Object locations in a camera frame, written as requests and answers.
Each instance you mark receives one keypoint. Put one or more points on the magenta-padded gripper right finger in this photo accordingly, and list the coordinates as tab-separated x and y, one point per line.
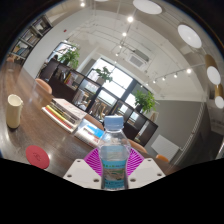
148	171

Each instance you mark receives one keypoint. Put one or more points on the cream paper cup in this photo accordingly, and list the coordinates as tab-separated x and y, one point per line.
14	111

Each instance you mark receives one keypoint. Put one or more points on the white ceiling air conditioner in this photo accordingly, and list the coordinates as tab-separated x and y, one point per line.
138	59

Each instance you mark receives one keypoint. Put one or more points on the flat blue-covered magazine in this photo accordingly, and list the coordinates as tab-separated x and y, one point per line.
89	133

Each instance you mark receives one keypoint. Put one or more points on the track ceiling spotlights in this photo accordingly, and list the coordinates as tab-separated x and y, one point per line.
130	19

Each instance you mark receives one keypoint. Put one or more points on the stack of books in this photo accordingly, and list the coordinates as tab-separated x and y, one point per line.
65	113

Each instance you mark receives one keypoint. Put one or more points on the potted green plant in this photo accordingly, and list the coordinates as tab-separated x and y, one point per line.
145	101
70	56
104	73

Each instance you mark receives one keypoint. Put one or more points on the tall dark bookshelf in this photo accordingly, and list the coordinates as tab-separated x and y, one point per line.
30	36

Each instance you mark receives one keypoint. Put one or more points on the clear plastic water bottle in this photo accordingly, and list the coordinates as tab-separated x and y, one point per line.
114	160

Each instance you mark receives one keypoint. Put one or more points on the round white ceiling lamps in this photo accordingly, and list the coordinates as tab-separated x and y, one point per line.
189	35

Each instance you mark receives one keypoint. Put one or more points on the flat round red coaster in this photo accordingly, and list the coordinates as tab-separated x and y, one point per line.
37	157

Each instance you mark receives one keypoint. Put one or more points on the white wall radiator panel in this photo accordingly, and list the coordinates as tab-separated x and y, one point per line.
165	147

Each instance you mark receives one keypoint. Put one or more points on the dark cube shelf unit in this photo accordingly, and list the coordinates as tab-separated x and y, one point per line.
148	131

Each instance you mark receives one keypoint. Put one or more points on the orange chairs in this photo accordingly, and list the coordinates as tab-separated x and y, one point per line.
45	86

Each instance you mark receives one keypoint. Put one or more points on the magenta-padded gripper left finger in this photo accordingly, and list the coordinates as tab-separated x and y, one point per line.
80	171

